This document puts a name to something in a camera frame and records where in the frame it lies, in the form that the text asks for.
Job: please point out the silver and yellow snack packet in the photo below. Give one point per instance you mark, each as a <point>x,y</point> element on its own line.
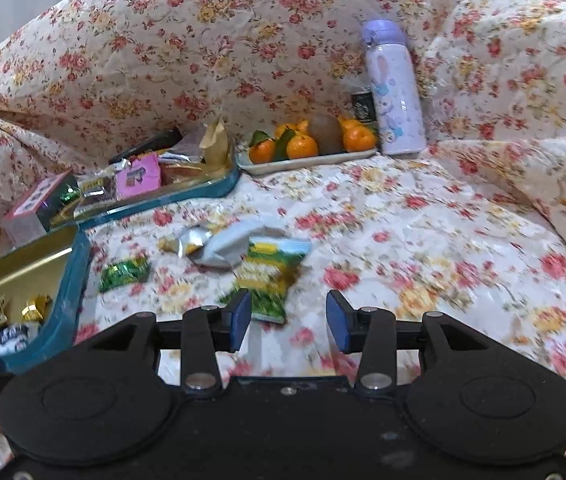
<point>193,240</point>

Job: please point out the gold foil bag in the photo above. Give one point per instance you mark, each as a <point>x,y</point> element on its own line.
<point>215,145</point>

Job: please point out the orange snack packet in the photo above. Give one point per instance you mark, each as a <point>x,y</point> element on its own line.
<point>180,174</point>

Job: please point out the brown kiwi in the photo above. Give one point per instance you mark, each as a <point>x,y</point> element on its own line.
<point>325,135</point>

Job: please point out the green wrapped candy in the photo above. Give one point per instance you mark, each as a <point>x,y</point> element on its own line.
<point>123,272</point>

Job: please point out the gold wrapped candy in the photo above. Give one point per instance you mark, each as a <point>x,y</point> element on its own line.
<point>36,307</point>

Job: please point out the teal tin with gold inside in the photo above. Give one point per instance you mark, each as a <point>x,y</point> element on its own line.
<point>70,290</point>

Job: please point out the purple rabbit print thermos bottle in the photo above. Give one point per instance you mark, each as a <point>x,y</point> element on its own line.
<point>395,110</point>

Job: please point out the teal tin holding snacks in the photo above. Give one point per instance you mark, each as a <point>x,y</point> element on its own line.
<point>173,201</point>

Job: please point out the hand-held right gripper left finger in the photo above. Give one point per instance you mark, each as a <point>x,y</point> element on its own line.
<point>240,320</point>

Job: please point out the white rectangular tray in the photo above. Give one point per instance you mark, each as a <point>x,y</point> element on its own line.
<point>313,163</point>

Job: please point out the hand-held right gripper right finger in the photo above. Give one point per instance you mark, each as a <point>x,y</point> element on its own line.
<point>338,320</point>

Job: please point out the small green candy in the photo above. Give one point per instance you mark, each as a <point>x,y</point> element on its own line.
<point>69,195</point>

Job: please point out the blue and white snack packet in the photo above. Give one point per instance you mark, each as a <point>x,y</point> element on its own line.
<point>13,339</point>

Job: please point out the yellow and black snack packet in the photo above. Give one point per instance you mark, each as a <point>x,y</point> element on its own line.
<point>95,190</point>

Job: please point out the dark coffee can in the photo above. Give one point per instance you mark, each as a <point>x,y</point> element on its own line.
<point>363,107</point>

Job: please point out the pink snack packet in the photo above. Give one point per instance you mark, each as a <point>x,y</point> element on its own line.
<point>138,180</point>

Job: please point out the green and yellow snack packet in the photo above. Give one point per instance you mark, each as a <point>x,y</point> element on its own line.
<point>268,275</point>

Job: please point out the pile of tangerines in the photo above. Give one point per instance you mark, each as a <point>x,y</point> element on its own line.
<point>303,147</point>

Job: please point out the pink and white box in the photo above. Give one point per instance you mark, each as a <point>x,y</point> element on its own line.
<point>28,207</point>

